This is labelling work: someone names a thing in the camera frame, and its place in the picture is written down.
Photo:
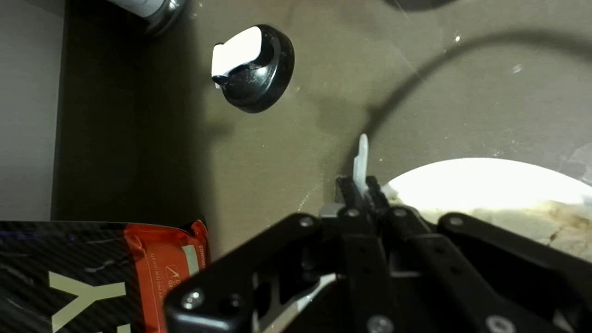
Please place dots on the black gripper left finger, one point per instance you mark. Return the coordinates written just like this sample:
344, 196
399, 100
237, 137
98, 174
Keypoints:
277, 270

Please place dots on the white bowl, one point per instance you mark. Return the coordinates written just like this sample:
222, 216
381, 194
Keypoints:
481, 177

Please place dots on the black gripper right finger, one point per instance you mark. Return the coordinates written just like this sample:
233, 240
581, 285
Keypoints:
481, 277

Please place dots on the small shaker cup black lid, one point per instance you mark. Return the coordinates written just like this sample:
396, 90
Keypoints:
418, 3

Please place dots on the white plastic scoop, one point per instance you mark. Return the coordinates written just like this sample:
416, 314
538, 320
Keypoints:
362, 153

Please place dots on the black whey protein bag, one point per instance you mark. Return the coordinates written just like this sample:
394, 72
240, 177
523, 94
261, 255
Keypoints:
61, 259

